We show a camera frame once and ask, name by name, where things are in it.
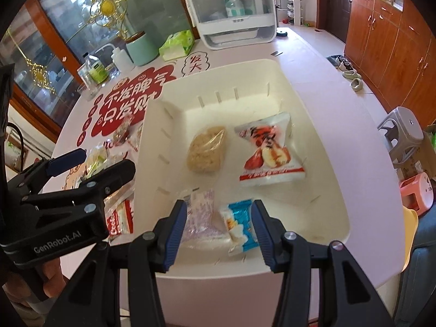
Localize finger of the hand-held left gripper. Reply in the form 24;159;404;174
20;158;137;219
7;148;87;198

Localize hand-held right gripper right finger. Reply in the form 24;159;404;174
250;199;385;327

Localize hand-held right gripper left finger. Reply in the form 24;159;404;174
44;199;188;327

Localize green label bread packet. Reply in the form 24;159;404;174
83;143;113;178

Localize blue snack packet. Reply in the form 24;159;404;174
220;200;261;256

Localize white plastic bin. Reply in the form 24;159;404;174
131;59;351;275

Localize person's left hand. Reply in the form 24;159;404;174
0;255;69;317

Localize clear pink-dotted snack packet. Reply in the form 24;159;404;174
179;189;232;246

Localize clear packet dark snack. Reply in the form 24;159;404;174
109;114;135;147

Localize red white snack packet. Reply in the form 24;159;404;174
233;112;307;187

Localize glass cup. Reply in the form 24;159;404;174
77;66;99;101

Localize rice cracker packet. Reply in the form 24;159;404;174
186;125;228;174

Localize gold flower door ornament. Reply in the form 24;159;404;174
5;29;58;94
77;0;144;41

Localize clear bottle green label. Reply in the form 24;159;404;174
82;52;111;86

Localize glass display cabinet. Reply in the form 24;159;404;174
0;0;144;144

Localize mint green canister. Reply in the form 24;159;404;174
125;31;160;67

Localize yellow chair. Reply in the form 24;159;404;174
403;206;419;273

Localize green tissue pack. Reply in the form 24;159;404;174
158;29;196;62

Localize pink plastic stool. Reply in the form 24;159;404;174
399;172;435;217

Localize blue grey cloth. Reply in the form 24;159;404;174
395;201;436;327

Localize grey plastic stool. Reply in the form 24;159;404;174
376;106;425;169

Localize grey glass panel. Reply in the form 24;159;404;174
112;0;195;45

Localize dark shoes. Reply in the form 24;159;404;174
326;54;353;70

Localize teal label bottle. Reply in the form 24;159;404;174
223;0;246;17

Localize wooden floor cabinet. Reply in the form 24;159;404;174
343;0;436;126

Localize dark door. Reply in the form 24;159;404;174
315;0;355;43

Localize black cable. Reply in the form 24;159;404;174
7;121;29;171

